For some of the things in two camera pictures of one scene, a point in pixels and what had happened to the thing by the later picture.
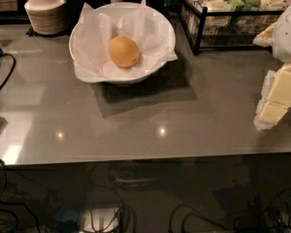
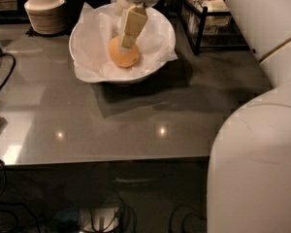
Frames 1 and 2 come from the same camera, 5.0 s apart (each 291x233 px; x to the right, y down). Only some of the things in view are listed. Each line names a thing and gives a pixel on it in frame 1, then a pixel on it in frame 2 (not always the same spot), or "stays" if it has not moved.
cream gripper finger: x=280 y=89 -> x=136 y=17
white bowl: x=93 y=32 stays
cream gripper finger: x=266 y=37 -> x=121 y=7
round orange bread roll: x=123 y=51 stays
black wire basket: x=229 y=19 stays
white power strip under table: x=100 y=219 stays
